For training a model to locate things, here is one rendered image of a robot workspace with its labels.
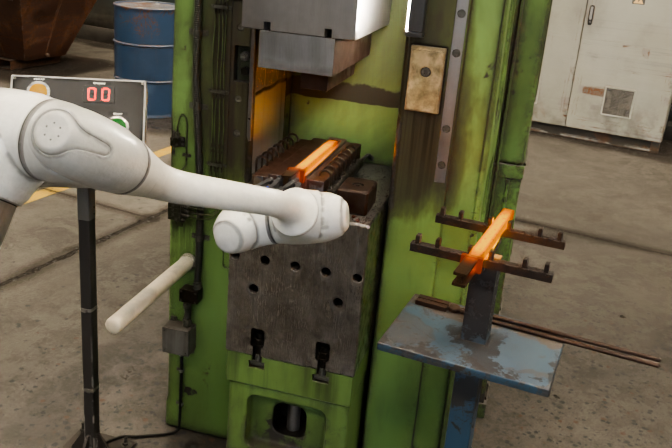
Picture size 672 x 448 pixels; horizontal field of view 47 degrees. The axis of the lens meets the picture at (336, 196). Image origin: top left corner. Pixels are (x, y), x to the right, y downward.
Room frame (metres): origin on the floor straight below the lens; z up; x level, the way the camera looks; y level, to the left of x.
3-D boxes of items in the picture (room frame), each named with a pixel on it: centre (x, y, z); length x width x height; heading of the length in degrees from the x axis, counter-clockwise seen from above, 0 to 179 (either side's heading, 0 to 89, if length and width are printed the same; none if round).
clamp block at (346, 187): (1.99, -0.06, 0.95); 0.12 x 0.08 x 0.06; 166
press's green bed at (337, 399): (2.17, 0.03, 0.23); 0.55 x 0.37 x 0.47; 166
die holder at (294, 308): (2.17, 0.03, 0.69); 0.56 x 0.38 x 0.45; 166
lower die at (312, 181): (2.18, 0.08, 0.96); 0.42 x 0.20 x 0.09; 166
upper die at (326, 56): (2.18, 0.08, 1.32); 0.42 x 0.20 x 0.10; 166
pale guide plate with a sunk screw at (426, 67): (2.02, -0.21, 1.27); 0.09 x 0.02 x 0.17; 76
